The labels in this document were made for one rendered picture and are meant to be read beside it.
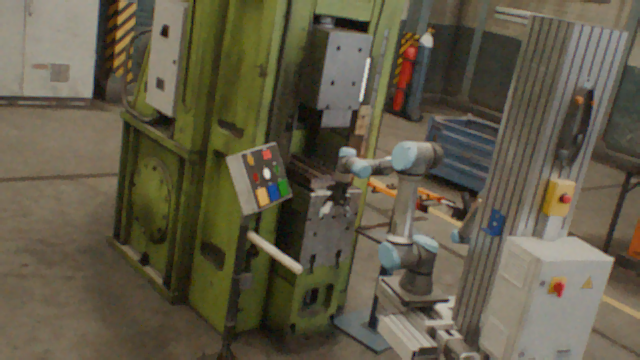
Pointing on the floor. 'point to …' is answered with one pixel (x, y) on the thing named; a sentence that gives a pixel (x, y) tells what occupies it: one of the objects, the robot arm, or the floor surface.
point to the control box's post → (235, 281)
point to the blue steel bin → (464, 149)
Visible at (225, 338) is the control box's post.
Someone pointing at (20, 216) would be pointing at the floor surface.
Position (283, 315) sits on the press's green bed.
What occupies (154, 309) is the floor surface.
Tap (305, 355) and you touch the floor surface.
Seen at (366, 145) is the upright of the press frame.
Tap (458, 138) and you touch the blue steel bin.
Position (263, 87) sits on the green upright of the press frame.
